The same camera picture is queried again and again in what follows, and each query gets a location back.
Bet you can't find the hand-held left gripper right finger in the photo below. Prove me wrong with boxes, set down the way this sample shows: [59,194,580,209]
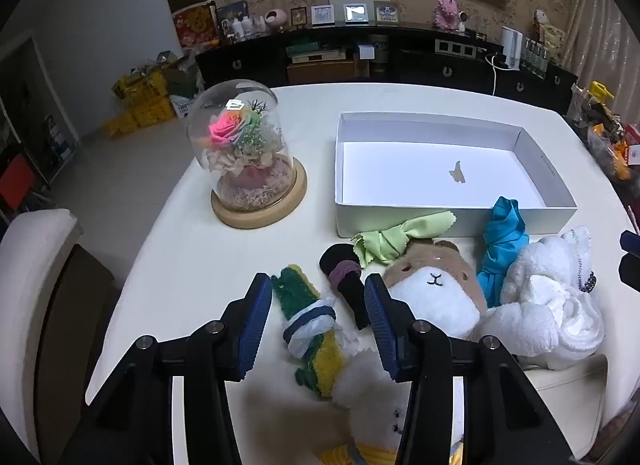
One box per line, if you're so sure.
[363,273,576,465]

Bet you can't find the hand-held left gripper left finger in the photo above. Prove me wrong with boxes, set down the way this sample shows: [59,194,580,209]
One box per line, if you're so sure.
[60,272,273,465]

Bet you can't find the black sock purple band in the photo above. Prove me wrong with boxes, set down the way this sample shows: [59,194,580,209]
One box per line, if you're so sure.
[319,244,373,331]

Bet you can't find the green yellow sock bundle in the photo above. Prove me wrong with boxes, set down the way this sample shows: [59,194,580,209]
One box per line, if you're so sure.
[270,266,361,401]

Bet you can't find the brown white hamster plush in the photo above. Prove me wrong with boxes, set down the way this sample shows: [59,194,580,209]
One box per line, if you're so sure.
[382,239,488,341]

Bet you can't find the light green cloth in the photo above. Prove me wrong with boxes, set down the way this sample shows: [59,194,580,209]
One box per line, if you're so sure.
[351,211,457,267]

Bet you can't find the white bunny plush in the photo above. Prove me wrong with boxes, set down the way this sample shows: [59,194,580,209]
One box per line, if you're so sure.
[320,349,468,465]

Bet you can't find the white fluffy knotted towel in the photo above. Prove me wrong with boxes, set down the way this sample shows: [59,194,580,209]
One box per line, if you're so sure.
[479,236,581,371]

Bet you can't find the teal cloth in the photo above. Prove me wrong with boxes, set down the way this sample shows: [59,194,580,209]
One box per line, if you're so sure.
[476,196,530,308]

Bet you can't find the white cardboard box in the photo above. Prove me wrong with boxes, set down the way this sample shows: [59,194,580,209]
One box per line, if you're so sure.
[333,111,578,239]

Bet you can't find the pile of snack packets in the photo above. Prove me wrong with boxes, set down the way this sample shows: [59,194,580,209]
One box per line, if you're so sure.
[570,85,640,180]

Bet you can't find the white dining chair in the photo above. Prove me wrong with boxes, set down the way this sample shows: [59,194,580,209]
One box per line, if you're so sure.
[520,355,608,463]
[0,209,121,465]

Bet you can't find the glass dome with preserved rose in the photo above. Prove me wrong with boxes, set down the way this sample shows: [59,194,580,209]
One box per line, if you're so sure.
[186,82,307,230]

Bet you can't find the row of glass bottles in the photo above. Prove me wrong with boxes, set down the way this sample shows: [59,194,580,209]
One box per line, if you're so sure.
[520,37,551,78]

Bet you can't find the yellow plush toy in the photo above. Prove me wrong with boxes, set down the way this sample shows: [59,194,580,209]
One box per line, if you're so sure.
[532,9,566,63]

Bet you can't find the beige curtain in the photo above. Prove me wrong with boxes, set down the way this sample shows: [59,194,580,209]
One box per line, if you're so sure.
[565,0,633,110]

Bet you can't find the white tall appliance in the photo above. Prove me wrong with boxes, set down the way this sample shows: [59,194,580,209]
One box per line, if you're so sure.
[501,26,522,70]

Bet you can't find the stack of yellow crates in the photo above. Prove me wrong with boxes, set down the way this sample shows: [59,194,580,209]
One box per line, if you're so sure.
[111,70,177,139]

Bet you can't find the black low cabinet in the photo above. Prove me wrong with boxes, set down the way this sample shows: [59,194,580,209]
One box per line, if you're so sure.
[195,24,579,116]

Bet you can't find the white socket panel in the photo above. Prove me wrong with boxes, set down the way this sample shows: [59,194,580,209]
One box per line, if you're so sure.
[434,37,477,56]

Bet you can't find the white flat device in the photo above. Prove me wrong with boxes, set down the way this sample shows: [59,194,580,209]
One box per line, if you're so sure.
[291,50,348,64]

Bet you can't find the pink plush toy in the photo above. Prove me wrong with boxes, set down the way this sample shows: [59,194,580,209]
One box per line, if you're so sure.
[433,0,459,32]

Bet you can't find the row of white bottles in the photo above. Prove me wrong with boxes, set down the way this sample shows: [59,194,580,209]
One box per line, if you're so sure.
[222,15,267,42]

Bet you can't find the red gift box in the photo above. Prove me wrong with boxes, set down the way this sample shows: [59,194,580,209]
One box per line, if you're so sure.
[172,2,221,49]

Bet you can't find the dark printed box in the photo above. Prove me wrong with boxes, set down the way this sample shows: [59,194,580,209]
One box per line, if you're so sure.
[216,1,250,40]

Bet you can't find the white shelf unit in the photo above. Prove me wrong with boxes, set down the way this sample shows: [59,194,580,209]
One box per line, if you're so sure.
[0,37,81,206]

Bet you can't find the white cable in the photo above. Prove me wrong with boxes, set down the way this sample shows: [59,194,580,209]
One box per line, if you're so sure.
[486,52,507,96]

